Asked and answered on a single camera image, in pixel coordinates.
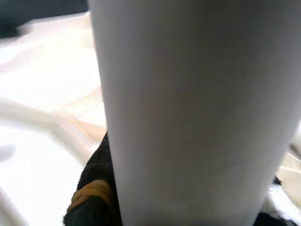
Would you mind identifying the white plastic table top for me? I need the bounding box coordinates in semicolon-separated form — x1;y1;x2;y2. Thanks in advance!
0;11;108;226

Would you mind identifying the tan rubber band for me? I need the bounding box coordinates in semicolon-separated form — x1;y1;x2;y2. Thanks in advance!
68;180;112;211

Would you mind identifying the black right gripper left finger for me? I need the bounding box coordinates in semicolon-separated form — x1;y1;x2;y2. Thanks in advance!
62;131;123;226

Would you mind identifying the white plastic table leg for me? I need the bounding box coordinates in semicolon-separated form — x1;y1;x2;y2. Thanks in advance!
88;0;301;226

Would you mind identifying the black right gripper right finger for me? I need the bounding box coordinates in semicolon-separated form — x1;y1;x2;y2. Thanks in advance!
253;174;301;226

